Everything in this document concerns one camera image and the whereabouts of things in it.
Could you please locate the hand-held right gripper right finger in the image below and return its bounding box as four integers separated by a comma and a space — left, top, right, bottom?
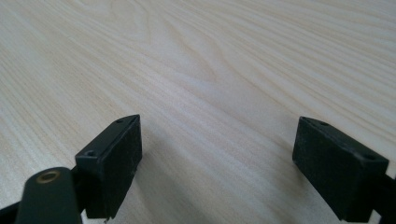
291, 116, 390, 224

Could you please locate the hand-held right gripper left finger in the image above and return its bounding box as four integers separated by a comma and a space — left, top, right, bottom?
75, 114, 143, 221

